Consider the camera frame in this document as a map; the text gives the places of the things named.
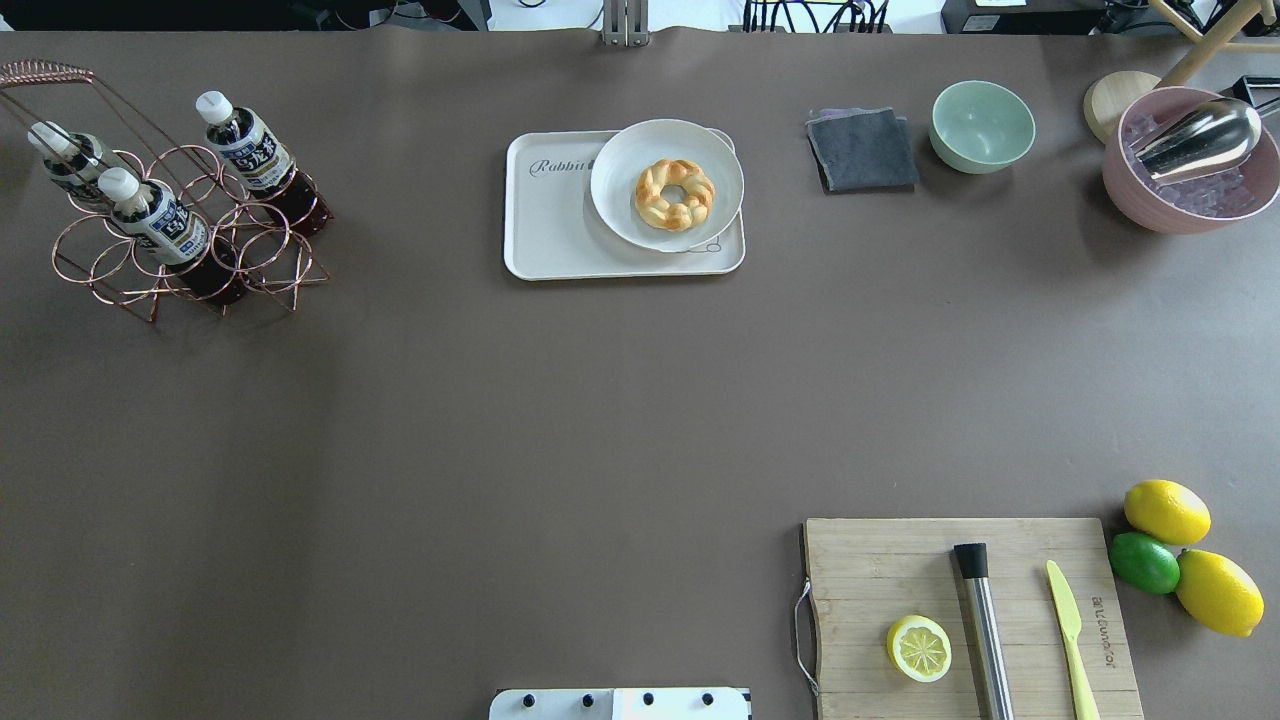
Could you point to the tea bottle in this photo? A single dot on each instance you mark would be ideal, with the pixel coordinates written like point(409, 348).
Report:
point(180, 240)
point(74, 162)
point(262, 163)

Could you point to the white rectangular tray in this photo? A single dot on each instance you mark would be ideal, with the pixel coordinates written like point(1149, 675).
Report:
point(552, 231)

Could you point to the white round plate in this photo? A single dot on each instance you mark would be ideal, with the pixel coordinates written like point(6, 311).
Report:
point(626, 155)

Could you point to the grey folded cloth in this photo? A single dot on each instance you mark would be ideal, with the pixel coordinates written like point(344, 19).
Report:
point(860, 149)

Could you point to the wooden cutting board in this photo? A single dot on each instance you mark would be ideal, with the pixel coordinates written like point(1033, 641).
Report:
point(868, 573)

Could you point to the steel muddler black tip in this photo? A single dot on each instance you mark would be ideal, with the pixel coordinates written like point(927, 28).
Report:
point(972, 562)

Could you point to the lemon half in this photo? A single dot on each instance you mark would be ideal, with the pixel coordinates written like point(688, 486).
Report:
point(919, 648)

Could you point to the light green bowl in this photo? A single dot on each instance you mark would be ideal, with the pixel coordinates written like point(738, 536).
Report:
point(979, 127)

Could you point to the yellow-green plastic knife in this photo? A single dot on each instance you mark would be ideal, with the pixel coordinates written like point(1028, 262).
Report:
point(1070, 626)

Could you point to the round wooden stand base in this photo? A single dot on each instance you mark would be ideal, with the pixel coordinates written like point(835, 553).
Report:
point(1107, 99)

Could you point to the green lime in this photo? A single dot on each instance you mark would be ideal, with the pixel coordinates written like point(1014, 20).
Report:
point(1144, 562)

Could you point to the whole lemon, far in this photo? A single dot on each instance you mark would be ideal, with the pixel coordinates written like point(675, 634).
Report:
point(1168, 511)

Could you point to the whole lemon, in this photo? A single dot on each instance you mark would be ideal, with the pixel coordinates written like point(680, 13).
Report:
point(1218, 593)
point(1168, 511)

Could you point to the pink ice bowl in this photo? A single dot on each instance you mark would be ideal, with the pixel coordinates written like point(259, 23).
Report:
point(1189, 207)

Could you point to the whole lemon, near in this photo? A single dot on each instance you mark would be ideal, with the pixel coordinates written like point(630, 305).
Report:
point(1218, 593)

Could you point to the metal ice scoop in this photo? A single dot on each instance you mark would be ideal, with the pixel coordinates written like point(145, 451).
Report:
point(1214, 136)

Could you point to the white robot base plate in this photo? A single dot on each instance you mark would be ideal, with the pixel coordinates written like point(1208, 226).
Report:
point(623, 703)

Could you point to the copper wire bottle rack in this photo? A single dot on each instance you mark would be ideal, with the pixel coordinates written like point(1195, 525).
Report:
point(211, 222)

